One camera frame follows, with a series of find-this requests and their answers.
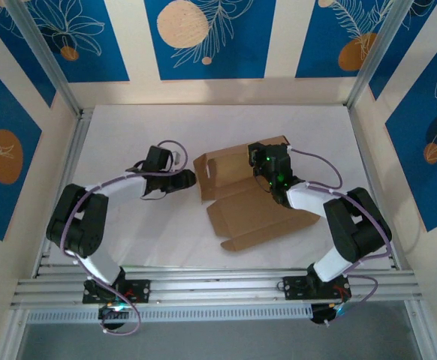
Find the thin white cable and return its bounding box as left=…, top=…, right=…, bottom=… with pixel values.
left=402, top=224, right=428, bottom=258

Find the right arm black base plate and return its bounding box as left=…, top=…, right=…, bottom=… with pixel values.
left=282, top=276, right=353, bottom=301

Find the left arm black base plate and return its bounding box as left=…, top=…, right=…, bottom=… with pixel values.
left=82, top=279, right=152, bottom=305

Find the aluminium frame rail beam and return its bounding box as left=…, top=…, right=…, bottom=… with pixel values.
left=10, top=268, right=426, bottom=311

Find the brown cardboard paper box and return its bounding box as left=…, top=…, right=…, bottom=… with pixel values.
left=192, top=135, right=321, bottom=253

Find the black controller board with light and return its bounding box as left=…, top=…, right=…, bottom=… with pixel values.
left=98, top=304, right=133, bottom=323
left=310, top=304, right=345, bottom=326

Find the aluminium frame post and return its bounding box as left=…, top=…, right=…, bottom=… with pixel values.
left=344, top=0, right=407, bottom=110
left=6, top=0, right=85, bottom=117

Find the aluminium side rail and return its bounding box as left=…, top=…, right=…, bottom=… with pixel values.
left=32, top=108, right=94, bottom=278
left=348, top=106, right=403, bottom=271

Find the grey slotted cable duct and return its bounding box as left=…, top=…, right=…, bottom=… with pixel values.
left=25, top=302, right=313, bottom=324

